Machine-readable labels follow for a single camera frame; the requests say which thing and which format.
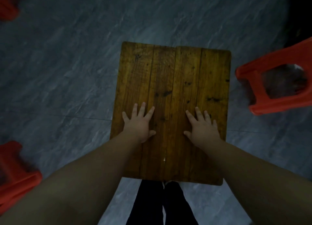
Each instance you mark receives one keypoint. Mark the person's left hand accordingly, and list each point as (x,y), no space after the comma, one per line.
(137,127)

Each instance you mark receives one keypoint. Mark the person's right hand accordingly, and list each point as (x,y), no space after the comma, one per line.
(204,133)

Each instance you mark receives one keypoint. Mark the person's right little finger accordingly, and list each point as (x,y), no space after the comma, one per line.
(215,124)

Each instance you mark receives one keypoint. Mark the person's right thumb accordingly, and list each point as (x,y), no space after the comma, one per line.
(188,135)

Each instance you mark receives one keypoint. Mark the person's left thumb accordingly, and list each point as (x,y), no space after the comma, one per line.
(151,133)

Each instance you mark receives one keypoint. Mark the person's left middle finger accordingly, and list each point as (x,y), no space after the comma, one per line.
(141,109)

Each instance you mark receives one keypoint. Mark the person's right middle finger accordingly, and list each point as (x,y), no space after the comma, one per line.
(199,114)

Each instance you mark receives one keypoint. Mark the person's left little finger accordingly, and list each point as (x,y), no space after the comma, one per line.
(125,117)

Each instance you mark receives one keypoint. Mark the person's left forearm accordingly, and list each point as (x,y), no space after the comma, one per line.
(78,181)

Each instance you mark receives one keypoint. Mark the person's right forearm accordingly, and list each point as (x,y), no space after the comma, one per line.
(256,181)

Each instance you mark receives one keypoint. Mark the red plastic stool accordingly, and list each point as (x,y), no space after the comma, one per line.
(256,85)
(17,181)
(7,5)

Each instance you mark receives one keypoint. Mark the person's black trousers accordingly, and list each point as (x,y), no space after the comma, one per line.
(148,205)

